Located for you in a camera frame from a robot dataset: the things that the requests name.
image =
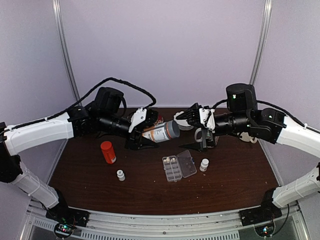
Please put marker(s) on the clear plastic pill organizer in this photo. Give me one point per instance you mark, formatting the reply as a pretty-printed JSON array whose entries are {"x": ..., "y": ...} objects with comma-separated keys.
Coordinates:
[{"x": 182, "y": 167}]

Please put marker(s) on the grey bottle cap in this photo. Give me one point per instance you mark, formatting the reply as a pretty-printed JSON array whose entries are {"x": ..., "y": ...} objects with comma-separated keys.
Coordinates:
[{"x": 172, "y": 129}]

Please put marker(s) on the grey cap pill bottle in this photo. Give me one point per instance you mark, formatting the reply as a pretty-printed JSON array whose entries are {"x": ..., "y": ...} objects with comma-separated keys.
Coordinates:
[{"x": 156, "y": 133}]

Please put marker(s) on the orange pill bottle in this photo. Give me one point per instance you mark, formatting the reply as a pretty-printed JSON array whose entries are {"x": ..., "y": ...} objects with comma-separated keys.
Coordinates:
[{"x": 108, "y": 152}]

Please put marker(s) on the cream ribbed mug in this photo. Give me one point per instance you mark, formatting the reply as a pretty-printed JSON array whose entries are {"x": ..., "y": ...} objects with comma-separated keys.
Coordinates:
[{"x": 245, "y": 137}]

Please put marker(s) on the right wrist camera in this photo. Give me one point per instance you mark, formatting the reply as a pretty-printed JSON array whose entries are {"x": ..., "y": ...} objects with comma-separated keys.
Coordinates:
[{"x": 198, "y": 116}]

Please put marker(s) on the aluminium frame post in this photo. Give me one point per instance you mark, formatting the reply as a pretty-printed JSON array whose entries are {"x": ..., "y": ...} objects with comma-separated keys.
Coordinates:
[
  {"x": 264, "y": 31},
  {"x": 64, "y": 48}
]

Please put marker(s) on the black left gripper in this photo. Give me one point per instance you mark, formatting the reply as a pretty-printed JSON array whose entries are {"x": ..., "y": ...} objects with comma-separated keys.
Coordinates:
[{"x": 136, "y": 143}]

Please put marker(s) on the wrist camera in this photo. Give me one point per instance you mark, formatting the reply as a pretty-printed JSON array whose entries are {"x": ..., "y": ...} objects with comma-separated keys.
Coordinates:
[
  {"x": 198, "y": 116},
  {"x": 143, "y": 117}
]

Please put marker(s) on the aluminium front rail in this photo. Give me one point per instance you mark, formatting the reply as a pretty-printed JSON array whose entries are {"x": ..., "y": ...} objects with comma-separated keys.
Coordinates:
[{"x": 225, "y": 225}]

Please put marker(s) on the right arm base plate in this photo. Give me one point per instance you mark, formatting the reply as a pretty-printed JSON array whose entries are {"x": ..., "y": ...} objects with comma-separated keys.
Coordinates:
[{"x": 260, "y": 214}]

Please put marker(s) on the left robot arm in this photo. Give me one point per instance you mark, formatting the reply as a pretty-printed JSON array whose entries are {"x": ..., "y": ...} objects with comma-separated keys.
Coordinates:
[{"x": 74, "y": 122}]

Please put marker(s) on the white scalloped bowl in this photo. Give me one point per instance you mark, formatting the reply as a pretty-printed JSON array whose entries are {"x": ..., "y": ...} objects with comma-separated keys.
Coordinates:
[{"x": 182, "y": 123}]

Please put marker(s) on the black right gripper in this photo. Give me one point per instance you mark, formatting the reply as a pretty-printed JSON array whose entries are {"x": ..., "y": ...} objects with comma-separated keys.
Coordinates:
[{"x": 207, "y": 137}]

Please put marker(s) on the floral mug yellow inside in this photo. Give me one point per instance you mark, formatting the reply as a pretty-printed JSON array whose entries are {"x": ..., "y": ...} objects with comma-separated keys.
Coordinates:
[{"x": 205, "y": 138}]

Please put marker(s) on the small white pill bottle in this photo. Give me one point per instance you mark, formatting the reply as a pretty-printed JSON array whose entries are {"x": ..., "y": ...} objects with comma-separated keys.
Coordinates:
[{"x": 204, "y": 165}]

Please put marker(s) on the right aluminium frame post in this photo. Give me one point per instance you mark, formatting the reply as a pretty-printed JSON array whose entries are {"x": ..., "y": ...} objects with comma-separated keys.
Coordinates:
[{"x": 264, "y": 31}]

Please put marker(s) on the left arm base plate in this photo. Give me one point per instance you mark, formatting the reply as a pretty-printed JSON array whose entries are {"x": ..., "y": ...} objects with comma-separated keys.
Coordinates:
[{"x": 69, "y": 216}]

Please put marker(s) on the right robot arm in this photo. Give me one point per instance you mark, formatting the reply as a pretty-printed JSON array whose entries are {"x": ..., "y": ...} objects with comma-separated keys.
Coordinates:
[{"x": 272, "y": 124}]

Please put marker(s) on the left aluminium frame post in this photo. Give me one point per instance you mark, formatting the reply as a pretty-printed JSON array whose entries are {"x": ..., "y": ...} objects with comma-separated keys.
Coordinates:
[{"x": 64, "y": 48}]

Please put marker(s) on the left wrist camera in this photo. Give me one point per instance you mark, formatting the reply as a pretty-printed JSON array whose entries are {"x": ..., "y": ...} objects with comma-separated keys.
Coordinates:
[{"x": 143, "y": 117}]

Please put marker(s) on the small white dropper bottle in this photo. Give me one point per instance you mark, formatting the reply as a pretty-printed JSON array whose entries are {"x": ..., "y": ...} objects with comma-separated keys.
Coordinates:
[{"x": 120, "y": 175}]

